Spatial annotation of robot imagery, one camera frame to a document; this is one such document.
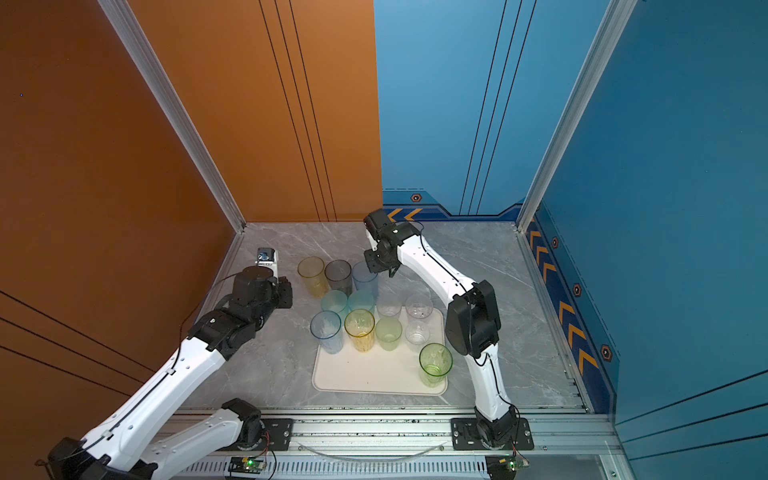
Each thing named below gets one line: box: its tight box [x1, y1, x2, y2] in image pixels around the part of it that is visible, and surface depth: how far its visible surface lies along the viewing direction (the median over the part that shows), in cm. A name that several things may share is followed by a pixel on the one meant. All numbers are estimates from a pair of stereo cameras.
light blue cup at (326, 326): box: [310, 310, 344, 355], surface depth 82 cm
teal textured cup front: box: [347, 289, 375, 314], surface depth 91 cm
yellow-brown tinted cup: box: [298, 256, 329, 299], surface depth 93 cm
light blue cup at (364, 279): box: [352, 261, 378, 299], surface depth 91 cm
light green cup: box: [375, 317, 403, 352], surface depth 90 cm
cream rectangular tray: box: [312, 306, 448, 395], surface depth 85 cm
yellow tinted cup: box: [344, 308, 375, 353], surface depth 84 cm
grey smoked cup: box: [324, 259, 353, 298], surface depth 92 cm
